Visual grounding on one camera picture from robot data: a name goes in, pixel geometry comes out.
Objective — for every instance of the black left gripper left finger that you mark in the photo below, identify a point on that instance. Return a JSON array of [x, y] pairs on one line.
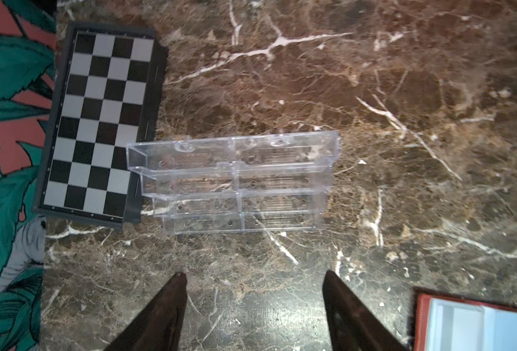
[[158, 326]]

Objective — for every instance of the red leather card holder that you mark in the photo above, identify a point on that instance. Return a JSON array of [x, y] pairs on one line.
[[500, 320]]

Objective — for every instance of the magnetic stripe card in holder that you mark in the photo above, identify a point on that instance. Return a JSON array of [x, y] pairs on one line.
[[455, 326]]

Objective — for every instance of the folded black chess board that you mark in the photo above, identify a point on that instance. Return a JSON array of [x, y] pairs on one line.
[[107, 97]]

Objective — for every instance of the clear acrylic card display rack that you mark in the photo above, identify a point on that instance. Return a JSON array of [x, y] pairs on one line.
[[240, 184]]

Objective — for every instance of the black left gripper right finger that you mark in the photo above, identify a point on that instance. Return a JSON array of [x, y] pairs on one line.
[[352, 325]]

